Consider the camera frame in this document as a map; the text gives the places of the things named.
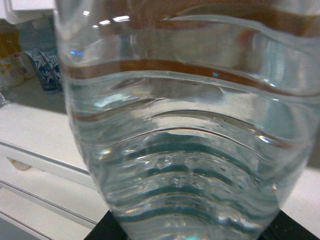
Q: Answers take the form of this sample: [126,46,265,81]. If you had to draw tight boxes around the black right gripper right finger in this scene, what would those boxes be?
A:
[262,211,320,240]

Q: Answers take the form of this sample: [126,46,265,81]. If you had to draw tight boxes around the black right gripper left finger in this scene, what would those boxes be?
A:
[84,210,130,240]

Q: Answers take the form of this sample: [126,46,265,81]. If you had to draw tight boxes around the clear water bottle green label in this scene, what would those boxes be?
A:
[54,0,320,240]

